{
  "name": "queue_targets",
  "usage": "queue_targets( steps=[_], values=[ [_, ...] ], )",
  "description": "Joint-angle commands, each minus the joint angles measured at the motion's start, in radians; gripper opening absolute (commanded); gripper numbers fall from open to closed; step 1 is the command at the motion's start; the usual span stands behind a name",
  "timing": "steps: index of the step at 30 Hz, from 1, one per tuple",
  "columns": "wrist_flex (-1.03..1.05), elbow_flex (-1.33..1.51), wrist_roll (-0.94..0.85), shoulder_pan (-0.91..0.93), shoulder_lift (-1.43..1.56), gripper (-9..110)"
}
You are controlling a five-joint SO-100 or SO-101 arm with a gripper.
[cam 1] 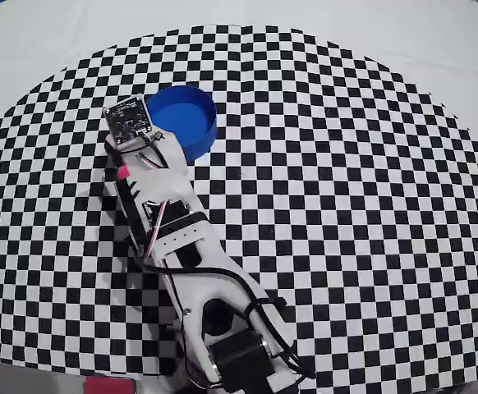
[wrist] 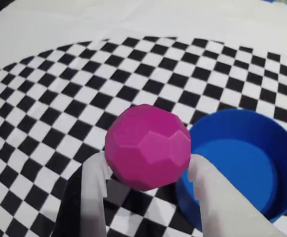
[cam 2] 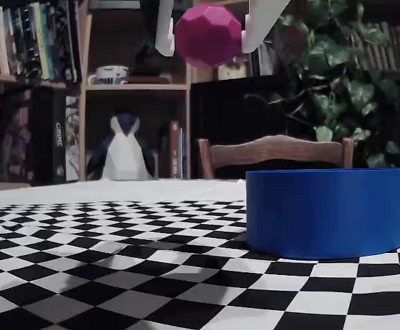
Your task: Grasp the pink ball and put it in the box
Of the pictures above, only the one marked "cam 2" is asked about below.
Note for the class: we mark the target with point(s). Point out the orange spine book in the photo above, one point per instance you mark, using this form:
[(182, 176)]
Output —
[(0, 41)]

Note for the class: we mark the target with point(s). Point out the white table cover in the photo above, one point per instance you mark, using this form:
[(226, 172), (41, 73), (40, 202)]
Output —
[(117, 190)]

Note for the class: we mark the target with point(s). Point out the red book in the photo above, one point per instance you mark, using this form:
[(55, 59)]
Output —
[(175, 151)]

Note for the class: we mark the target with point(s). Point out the small white box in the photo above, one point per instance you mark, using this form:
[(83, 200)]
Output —
[(231, 72)]

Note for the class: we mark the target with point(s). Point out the low-poly penguin figure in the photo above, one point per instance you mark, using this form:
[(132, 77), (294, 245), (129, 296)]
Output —
[(122, 154)]

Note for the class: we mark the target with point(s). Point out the black white checkerboard mat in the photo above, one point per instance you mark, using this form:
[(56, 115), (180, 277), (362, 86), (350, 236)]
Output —
[(117, 275)]

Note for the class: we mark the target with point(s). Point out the blue round box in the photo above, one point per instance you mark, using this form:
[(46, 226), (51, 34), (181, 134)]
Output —
[(323, 213)]

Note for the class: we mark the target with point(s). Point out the pink faceted ball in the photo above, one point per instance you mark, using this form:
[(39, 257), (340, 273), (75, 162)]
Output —
[(208, 34)]

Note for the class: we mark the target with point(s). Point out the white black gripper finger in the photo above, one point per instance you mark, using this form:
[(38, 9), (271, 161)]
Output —
[(165, 31)]

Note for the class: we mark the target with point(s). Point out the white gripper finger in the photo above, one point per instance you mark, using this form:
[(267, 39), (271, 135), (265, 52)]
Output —
[(263, 20)]

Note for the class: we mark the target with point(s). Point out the white mug with face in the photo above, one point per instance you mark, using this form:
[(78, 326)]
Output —
[(110, 75)]

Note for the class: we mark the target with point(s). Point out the green leafy plant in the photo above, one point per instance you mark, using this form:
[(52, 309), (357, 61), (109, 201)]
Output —
[(337, 86)]

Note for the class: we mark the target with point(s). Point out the black patterned book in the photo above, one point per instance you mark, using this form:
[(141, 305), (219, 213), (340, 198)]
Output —
[(66, 41)]

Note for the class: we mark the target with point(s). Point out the white illustrated game box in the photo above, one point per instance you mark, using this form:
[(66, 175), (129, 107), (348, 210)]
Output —
[(73, 144)]

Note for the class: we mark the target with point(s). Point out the blue book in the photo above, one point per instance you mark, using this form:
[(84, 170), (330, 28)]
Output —
[(183, 154)]

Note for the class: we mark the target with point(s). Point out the dark figurine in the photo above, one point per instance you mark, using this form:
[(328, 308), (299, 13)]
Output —
[(152, 60)]

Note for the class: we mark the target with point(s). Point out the yellow green spine book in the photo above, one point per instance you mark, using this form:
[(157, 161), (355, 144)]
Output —
[(42, 44)]

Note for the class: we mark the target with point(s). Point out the wooden bookshelf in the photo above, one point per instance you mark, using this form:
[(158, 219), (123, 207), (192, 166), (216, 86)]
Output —
[(136, 87)]

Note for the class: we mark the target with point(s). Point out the black board game box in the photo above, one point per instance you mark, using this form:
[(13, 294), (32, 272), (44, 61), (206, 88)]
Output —
[(47, 137)]

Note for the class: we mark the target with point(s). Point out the grey flat box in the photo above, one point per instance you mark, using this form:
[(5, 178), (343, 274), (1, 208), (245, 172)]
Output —
[(114, 3)]

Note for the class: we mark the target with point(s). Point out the dark purple game box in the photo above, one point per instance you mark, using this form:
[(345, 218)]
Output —
[(14, 137)]

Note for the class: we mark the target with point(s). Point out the wooden chair back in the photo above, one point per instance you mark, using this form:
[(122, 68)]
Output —
[(275, 148)]

